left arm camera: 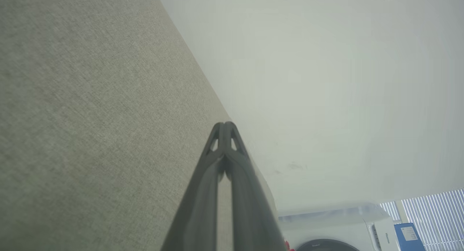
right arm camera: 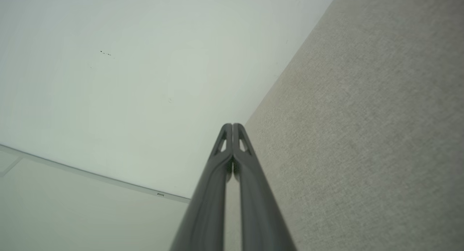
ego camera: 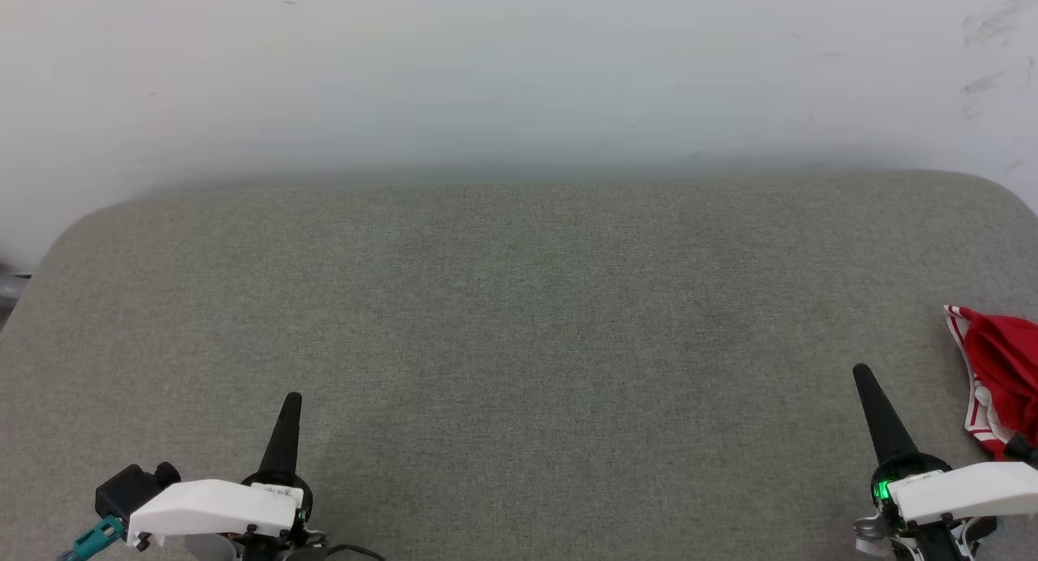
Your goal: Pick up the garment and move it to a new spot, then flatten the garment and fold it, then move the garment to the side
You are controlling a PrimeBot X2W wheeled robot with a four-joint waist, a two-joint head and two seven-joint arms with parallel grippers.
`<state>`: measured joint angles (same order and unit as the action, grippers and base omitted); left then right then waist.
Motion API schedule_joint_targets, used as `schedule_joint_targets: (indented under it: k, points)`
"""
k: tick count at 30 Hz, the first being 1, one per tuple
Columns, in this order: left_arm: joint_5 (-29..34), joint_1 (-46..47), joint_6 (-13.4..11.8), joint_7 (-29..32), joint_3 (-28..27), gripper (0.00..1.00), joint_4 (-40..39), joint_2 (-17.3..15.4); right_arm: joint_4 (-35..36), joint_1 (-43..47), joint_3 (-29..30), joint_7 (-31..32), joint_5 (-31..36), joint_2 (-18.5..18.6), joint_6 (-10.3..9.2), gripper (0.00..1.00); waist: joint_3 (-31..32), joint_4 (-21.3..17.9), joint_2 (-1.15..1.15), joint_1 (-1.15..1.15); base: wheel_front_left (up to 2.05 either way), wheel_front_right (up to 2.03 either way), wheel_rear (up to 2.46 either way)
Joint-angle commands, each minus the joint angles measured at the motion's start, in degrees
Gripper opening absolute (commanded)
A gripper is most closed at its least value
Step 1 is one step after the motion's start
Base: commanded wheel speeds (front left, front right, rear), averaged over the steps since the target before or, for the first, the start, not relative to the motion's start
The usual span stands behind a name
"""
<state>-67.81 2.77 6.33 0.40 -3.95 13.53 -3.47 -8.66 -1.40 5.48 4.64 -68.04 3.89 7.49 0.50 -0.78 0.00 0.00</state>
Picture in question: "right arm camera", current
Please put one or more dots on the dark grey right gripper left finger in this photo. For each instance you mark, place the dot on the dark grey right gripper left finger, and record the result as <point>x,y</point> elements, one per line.
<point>206,207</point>

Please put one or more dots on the grey fabric sofa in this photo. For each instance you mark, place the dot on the grey fabric sofa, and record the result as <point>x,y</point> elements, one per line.
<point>362,135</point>

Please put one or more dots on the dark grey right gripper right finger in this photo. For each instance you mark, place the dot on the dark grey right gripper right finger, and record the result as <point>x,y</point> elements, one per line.
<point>257,207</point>

